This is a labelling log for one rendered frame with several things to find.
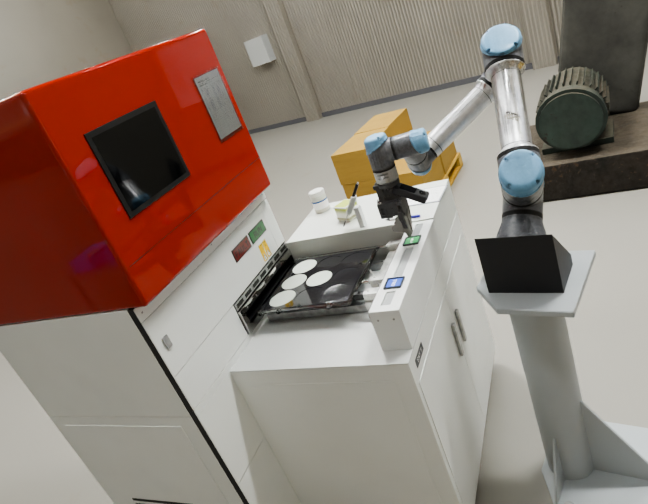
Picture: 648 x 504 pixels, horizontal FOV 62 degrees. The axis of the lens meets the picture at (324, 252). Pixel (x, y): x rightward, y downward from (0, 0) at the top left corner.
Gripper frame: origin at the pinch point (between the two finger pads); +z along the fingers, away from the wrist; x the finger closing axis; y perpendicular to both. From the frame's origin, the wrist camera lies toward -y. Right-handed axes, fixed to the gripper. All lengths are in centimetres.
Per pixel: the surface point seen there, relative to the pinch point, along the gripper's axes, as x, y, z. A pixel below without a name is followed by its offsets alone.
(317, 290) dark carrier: 14.3, 34.2, 9.3
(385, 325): 39.9, 1.3, 8.0
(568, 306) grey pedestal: 25, -46, 17
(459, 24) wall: -664, 80, 16
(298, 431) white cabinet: 46, 43, 44
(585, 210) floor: -195, -48, 99
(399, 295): 32.7, -2.7, 3.1
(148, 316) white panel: 63, 58, -18
